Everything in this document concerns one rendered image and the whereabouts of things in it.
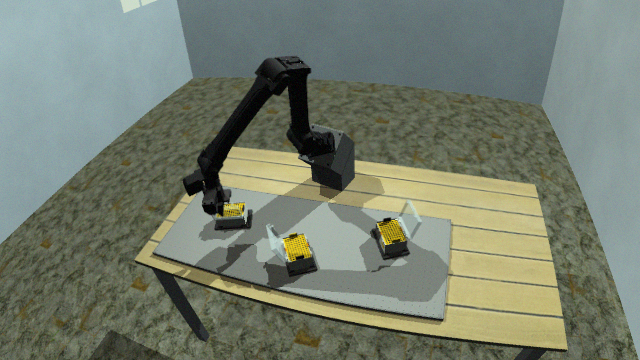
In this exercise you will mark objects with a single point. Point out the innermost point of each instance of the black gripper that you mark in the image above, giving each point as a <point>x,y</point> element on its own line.
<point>227,193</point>

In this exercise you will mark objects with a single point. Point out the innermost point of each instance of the yellow perforated plate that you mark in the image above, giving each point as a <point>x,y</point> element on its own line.
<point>295,246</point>
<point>241,206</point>
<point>391,231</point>

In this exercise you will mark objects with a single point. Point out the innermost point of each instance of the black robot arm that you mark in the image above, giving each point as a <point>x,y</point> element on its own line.
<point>281,71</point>

